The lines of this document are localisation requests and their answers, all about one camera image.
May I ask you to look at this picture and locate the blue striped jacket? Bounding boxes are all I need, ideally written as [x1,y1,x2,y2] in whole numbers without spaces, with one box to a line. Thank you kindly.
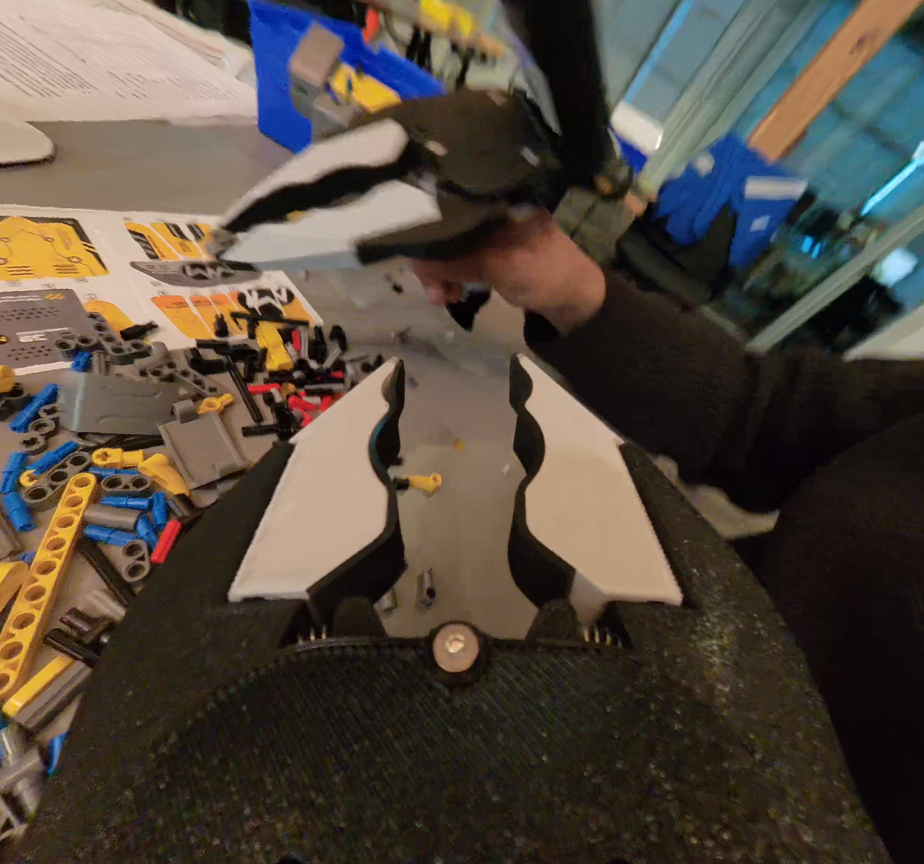
[653,133,811,269]

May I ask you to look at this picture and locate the black office chair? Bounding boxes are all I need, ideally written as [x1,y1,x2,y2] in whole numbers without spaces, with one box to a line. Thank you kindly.
[617,200,741,305]

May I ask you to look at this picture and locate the yellow grey sticker sheet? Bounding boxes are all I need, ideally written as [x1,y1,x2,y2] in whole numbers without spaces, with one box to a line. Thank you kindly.
[0,203,323,375]

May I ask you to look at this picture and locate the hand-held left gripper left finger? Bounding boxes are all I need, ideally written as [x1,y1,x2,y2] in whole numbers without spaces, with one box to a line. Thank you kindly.
[227,357,407,608]

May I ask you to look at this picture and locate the person's right forearm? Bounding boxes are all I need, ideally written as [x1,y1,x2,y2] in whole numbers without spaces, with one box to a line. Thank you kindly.
[523,272,924,511]

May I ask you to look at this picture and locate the white metal stand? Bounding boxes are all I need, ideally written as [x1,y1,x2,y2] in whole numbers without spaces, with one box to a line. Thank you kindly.
[0,116,56,167]

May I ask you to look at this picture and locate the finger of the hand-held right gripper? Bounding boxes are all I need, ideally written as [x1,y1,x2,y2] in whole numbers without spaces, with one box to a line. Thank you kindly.
[228,119,436,231]
[215,180,444,273]

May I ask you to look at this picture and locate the blue plastic bin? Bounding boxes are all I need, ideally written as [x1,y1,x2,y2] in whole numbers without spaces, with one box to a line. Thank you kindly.
[245,0,449,154]

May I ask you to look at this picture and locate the pile of toy building pieces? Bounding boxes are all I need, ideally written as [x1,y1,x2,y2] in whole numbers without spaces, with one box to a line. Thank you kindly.
[0,315,391,836]

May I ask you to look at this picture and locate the white printed papers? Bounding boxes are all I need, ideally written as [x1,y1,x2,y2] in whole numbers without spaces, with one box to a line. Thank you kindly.
[0,0,258,125]

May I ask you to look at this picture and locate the yellow grey toy vehicle model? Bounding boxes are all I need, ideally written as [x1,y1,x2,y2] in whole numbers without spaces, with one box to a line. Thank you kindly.
[289,21,402,137]

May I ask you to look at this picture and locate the wooden beam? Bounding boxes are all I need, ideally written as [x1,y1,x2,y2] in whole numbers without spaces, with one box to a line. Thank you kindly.
[747,0,924,163]

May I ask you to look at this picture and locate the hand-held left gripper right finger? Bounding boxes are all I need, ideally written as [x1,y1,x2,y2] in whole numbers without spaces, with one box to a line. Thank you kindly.
[507,353,684,608]

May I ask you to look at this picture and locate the person's right hand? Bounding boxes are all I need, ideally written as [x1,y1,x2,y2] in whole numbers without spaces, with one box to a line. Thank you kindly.
[411,210,609,334]

